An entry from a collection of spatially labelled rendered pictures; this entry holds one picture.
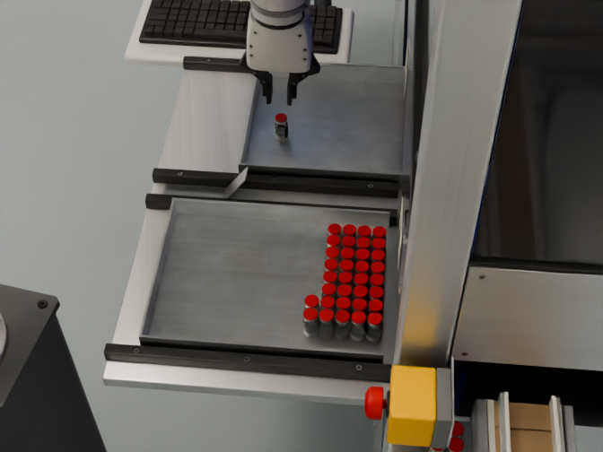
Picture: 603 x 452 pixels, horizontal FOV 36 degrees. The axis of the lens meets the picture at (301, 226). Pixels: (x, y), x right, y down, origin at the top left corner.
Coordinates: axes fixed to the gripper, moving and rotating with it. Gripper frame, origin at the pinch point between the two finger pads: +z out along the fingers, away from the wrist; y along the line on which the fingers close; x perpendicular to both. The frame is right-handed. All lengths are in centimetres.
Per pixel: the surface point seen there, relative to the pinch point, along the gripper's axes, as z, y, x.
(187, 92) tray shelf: 11.2, 17.8, -10.1
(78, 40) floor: 100, 83, -130
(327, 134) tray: 10.4, -7.9, -1.1
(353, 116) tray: 10.3, -12.3, -6.1
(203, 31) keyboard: 16.2, 19.0, -33.8
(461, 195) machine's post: -33, -24, 51
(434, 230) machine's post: -28, -22, 51
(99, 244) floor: 100, 55, -44
